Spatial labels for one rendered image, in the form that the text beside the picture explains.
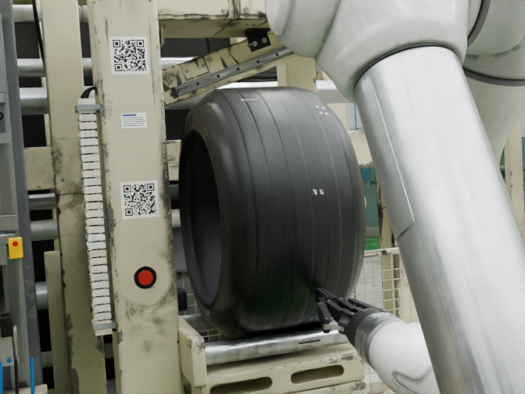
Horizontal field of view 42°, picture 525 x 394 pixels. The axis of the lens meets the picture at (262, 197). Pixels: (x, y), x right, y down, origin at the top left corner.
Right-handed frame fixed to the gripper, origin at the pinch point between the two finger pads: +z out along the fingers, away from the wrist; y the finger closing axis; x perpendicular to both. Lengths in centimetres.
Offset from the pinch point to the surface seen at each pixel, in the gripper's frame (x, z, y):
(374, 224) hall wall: 187, 823, -448
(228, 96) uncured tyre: -38.9, 21.0, 12.4
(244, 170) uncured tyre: -25.4, 5.6, 14.2
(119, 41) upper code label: -50, 25, 34
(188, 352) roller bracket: 10.2, 8.9, 25.5
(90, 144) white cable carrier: -30, 24, 41
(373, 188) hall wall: 132, 830, -448
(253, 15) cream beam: -58, 53, -4
